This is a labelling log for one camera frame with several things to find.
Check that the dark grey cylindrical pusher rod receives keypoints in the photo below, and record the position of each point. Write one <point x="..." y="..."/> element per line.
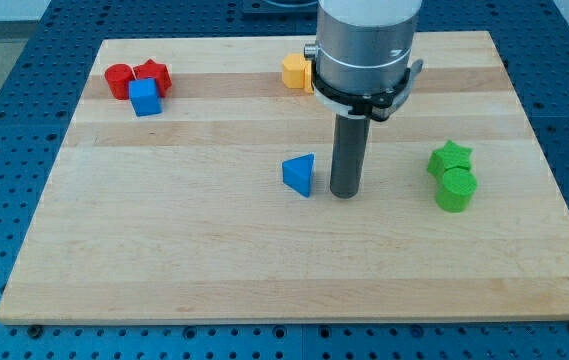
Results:
<point x="350" y="140"/>

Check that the blue triangle block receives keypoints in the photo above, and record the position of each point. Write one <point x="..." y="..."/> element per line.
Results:
<point x="297" y="173"/>

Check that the red star block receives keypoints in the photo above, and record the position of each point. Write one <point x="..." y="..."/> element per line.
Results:
<point x="157" y="71"/>

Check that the red cylinder block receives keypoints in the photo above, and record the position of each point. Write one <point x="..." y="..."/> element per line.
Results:
<point x="118" y="76"/>

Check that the blue cube block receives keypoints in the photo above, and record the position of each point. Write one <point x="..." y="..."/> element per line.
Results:
<point x="144" y="97"/>

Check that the yellow hexagon block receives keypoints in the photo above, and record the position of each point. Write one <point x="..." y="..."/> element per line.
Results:
<point x="293" y="70"/>

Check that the wooden board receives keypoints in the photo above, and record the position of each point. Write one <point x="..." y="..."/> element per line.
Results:
<point x="183" y="218"/>

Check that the green cylinder block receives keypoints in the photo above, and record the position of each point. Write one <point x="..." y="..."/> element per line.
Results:
<point x="455" y="190"/>

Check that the yellow block behind arm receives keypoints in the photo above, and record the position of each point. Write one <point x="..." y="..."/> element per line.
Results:
<point x="308" y="78"/>

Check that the green star block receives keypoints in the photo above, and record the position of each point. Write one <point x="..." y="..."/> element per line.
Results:
<point x="450" y="156"/>

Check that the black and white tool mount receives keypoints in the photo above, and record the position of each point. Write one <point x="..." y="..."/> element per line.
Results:
<point x="377" y="107"/>

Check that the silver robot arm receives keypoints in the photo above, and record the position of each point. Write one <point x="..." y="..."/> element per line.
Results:
<point x="361" y="70"/>

